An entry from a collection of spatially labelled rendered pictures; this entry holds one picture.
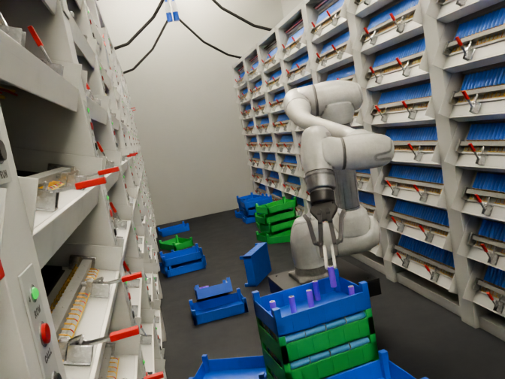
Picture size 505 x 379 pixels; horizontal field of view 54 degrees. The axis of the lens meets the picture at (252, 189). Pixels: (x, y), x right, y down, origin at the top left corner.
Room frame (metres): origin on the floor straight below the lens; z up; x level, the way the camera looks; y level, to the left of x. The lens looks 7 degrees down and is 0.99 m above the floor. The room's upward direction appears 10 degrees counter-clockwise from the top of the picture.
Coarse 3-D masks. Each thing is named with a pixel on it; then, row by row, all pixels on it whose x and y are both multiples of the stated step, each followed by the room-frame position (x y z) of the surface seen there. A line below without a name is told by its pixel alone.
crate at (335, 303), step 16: (336, 272) 1.57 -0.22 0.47; (304, 288) 1.55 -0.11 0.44; (320, 288) 1.57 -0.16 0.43; (336, 288) 1.57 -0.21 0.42; (256, 304) 1.47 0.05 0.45; (288, 304) 1.53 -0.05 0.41; (304, 304) 1.51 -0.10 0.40; (320, 304) 1.49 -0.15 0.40; (336, 304) 1.37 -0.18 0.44; (352, 304) 1.38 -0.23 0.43; (368, 304) 1.40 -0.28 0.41; (272, 320) 1.34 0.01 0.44; (288, 320) 1.32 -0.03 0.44; (304, 320) 1.34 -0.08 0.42; (320, 320) 1.35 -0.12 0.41
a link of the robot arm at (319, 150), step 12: (312, 132) 1.54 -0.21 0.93; (324, 132) 1.54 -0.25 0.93; (312, 144) 1.52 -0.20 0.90; (324, 144) 1.51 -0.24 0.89; (336, 144) 1.51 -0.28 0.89; (312, 156) 1.50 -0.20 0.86; (324, 156) 1.50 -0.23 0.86; (336, 156) 1.50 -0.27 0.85; (312, 168) 1.50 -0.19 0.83; (324, 168) 1.49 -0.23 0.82; (336, 168) 1.52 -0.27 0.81
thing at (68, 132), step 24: (0, 0) 1.00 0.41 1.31; (24, 0) 1.01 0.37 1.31; (0, 24) 1.00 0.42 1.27; (24, 24) 1.01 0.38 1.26; (48, 24) 1.02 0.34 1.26; (48, 48) 1.01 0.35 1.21; (72, 48) 1.06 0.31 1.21; (24, 96) 1.00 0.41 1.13; (24, 120) 1.00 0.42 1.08; (48, 120) 1.01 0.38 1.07; (72, 120) 1.02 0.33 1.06; (24, 144) 1.00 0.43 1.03; (48, 144) 1.01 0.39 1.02; (72, 144) 1.01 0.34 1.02; (96, 216) 1.02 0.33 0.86; (72, 240) 1.01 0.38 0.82; (96, 240) 1.02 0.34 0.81; (120, 264) 1.07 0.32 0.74; (120, 288) 1.02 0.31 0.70; (120, 312) 1.02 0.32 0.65
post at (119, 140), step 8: (88, 0) 2.39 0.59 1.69; (96, 8) 2.47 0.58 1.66; (96, 16) 2.40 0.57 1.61; (96, 24) 2.40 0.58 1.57; (104, 56) 2.40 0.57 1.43; (104, 64) 2.40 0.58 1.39; (112, 88) 2.40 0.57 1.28; (112, 96) 2.40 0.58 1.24; (112, 104) 2.39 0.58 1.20; (120, 128) 2.40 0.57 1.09; (120, 136) 2.40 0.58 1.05; (120, 144) 2.39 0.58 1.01; (128, 160) 2.40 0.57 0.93; (128, 168) 2.40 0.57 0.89; (128, 176) 2.39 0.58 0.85; (128, 184) 2.39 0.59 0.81; (136, 200) 2.40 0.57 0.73; (136, 208) 2.40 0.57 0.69; (136, 216) 2.39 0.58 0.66; (136, 224) 2.39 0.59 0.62; (144, 240) 2.40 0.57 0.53; (144, 248) 2.40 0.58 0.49; (144, 256) 2.39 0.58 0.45; (160, 312) 2.40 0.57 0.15
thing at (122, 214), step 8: (112, 208) 1.52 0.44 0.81; (120, 208) 1.70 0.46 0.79; (128, 208) 1.71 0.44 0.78; (120, 216) 1.70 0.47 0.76; (128, 216) 1.71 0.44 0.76; (120, 224) 1.52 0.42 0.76; (128, 224) 1.62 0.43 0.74; (120, 232) 1.45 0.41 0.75; (128, 232) 1.47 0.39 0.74; (120, 240) 1.11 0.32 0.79; (128, 240) 1.57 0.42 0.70
